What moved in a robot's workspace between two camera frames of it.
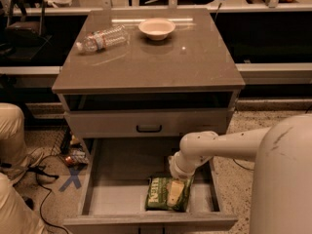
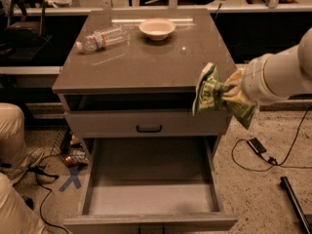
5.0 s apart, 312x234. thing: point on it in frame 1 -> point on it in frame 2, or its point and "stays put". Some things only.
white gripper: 179,172 -> 252,82
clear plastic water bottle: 116,36 stays put
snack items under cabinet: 78,155 stays put
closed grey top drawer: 143,122 stays put
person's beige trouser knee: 16,215 stays put
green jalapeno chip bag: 156,195 -> 208,95
